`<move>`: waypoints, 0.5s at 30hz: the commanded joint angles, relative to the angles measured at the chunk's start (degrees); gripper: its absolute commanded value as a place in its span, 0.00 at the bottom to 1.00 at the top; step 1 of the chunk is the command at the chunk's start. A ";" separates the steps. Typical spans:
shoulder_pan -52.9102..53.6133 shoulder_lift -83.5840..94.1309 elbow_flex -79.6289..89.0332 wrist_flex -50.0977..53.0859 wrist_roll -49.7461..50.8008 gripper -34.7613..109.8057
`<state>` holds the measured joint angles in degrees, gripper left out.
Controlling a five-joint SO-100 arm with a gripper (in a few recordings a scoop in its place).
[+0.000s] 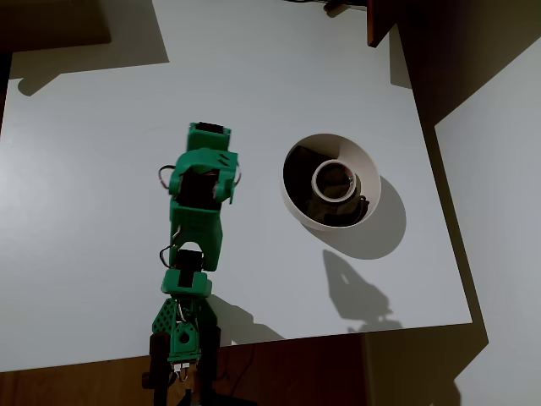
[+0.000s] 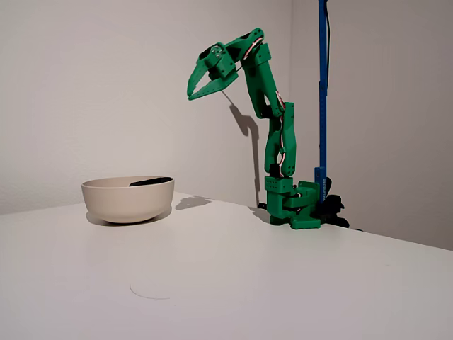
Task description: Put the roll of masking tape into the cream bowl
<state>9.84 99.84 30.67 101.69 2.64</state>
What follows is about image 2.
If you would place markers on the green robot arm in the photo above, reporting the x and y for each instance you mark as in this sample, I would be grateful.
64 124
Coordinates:
260 81

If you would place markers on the blue vertical pole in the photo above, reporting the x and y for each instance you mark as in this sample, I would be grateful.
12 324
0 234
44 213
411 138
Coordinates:
323 71

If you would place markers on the black flat object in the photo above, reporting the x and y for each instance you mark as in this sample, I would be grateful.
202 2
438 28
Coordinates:
148 181

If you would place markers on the small black clamp piece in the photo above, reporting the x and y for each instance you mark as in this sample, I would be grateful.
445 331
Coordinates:
264 205

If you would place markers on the beige bowl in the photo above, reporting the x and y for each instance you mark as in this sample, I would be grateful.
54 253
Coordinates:
124 202

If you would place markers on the black table clamp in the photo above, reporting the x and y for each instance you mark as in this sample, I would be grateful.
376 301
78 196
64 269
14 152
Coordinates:
334 209

